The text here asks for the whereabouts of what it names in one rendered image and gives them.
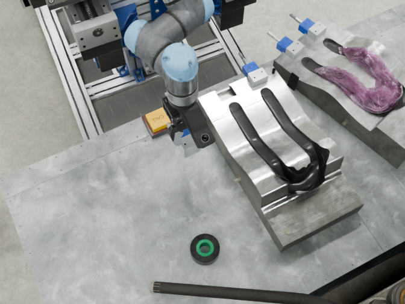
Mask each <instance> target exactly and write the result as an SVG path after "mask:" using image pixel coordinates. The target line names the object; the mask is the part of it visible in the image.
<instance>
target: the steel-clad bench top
mask: <svg viewBox="0 0 405 304"><path fill-rule="evenodd" d="M345 29H346V30H347V31H349V32H350V33H351V34H353V35H355V36H359V37H363V38H366V39H371V40H375V41H377V42H379V43H381V44H382V45H384V46H385V47H387V49H388V50H390V52H391V53H393V55H394V56H396V58H397V59H399V61H400V62H401V63H402V64H403V65H404V66H405V2H404V3H402V4H400V5H398V6H396V7H393V8H390V9H388V10H386V11H384V12H382V13H379V14H377V15H375V16H372V17H370V18H368V19H365V20H364V21H361V22H358V23H356V24H354V25H352V26H350V27H347V28H345ZM287 87H288V89H289V90H290V91H291V93H292V95H293V96H294V97H295V99H296V100H297V102H298V104H299V105H300V107H301V108H302V109H303V111H304V113H305V114H306V115H307V116H308V118H309V119H310V120H311V121H312V122H313V123H314V124H316V125H317V126H318V127H319V128H321V129H322V130H323V131H325V132H326V133H327V134H328V135H329V136H330V137H331V138H332V139H333V140H334V141H335V143H336V144H337V145H338V147H339V148H340V150H341V152H342V153H343V154H344V159H343V162H342V165H341V170H342V173H343V175H344V176H345V177H346V179H347V180H348V182H349V183H350V185H351V186H352V187H353V189H354V190H355V192H356V193H357V195H358V196H359V197H360V199H361V200H362V202H363V204H364V205H363V207H362V208H361V209H360V211H358V212H357V213H355V214H353V215H352V216H350V217H348V218H346V219H344V220H342V221H340V222H338V223H336V224H334V225H332V226H330V227H328V228H326V229H325V230H323V231H321V232H319V233H317V234H315V235H313V236H311V237H310V238H307V239H305V240H304V241H301V242H300V243H298V244H296V245H294V246H292V247H290V248H288V249H287V250H285V251H283V252H280V251H279V250H278V248H277V246H276V245H275V243H274V241H273V240H272V238H271V236H270V234H269V233H268V231H267V230H266V228H265V226H264V224H263V223H262V221H261V219H260V218H259V216H258V214H257V212H256V211H255V209H254V208H253V206H252V204H251V202H250V201H249V199H248V197H247V196H246V194H245V192H244V191H243V189H242V187H241V185H240V184H239V182H237V183H235V182H234V179H236V177H235V175H234V174H233V172H232V170H231V168H230V167H229V165H228V163H227V162H226V160H225V159H224V157H223V155H222V153H221V152H220V150H219V148H218V146H217V145H216V143H215V142H214V143H213V144H211V145H209V146H207V147H205V148H201V151H200V152H198V153H195V154H193V155H191V156H189V157H187V158H184V156H183V155H182V153H181V151H180V149H179V146H176V145H174V143H173V142H172V140H171V137H170V136H169V133H166V134H164V135H161V136H159V137H157V138H155V139H152V137H151V135H150V134H149V132H148V130H147V128H146V126H145V124H144V123H143V121H142V117H140V118H137V119H135V120H133V121H131V122H128V123H126V124H124V125H121V126H119V127H117V128H114V129H113V130H110V131H107V132H105V133H103V134H101V135H99V136H96V137H94V138H91V139H89V140H87V141H85V142H82V143H80V144H78V145H75V146H73V147H71V148H68V149H67V150H64V151H61V152H59V153H57V154H55V155H53V156H50V157H47V158H46V159H43V160H41V161H39V162H36V163H34V164H32V165H29V166H27V167H25V168H22V169H20V170H18V171H15V172H13V173H11V174H9V175H7V176H4V177H1V178H0V186H1V189H2V191H3V194H4V197H5V200H6V202H7V205H8V208H9V211H10V213H11V216H12V219H13V222H14V225H15V227H16V230H17V233H18V235H19V238H20V241H21V243H22V247H23V249H24V252H25V254H26V257H27V260H28V263H29V265H30V268H31V271H32V274H33V276H34V280H35V281H36V285H37V287H38V290H39V293H40V296H41V298H42V301H43V304H281V303H267V302H253V301H246V300H232V299H218V298H211V297H197V296H184V295H176V294H162V293H151V292H150V291H149V285H150V283H151V281H157V282H172V283H186V284H195V285H210V286H217V287H232V288H247V289H255V290H270V291H285V292H293V293H304V294H310V293H312V292H314V291H315V290H317V289H319V288H320V287H323V286H324V285H326V284H328V283H330V282H332V281H333V280H335V279H337V278H339V277H341V276H343V275H344V274H346V273H348V272H350V271H351V270H353V269H355V268H357V267H359V266H361V265H362V264H364V263H366V262H368V261H370V260H372V259H374V258H375V257H377V256H379V255H381V254H382V253H384V252H386V251H388V250H390V249H392V248H393V247H395V246H397V245H399V244H401V243H402V242H405V161H404V162H403V163H402V164H401V165H400V167H399V168H398V169H396V168H395V167H394V166H392V165H391V164H390V163H389V162H387V161H386V160H384V158H382V157H381V156H380V155H378V154H377V153H376V152H375V151H374V150H372V149H371V148H369V147H368V146H367V145H366V144H364V143H363V142H362V141H361V140H360V139H358V138H357V137H356V136H355V135H353V134H352V133H351V132H349V131H348V130H347V129H346V128H345V127H343V126H342V125H340V123H338V122H337V121H335V120H334V119H333V118H332V117H331V116H329V115H328V114H327V113H325V112H324V111H323V110H322V109H320V108H319V107H318V106H317V105H316V104H314V103H313V102H311V101H310V100H309V99H308V98H307V97H305V96H304V95H303V94H302V93H300V92H299V91H298V90H296V89H295V90H292V89H291V88H290V87H289V86H287ZM203 233H207V234H210V235H213V236H214V237H215V238H216V239H217V240H218V242H219V246H220V251H219V257H218V259H217V260H216V261H215V262H214V263H212V264H211V265H199V264H197V263H196V262H195V261H194V260H193V259H192V257H191V254H190V245H191V242H192V240H193V239H194V238H195V237H196V236H198V235H200V234H203Z"/></svg>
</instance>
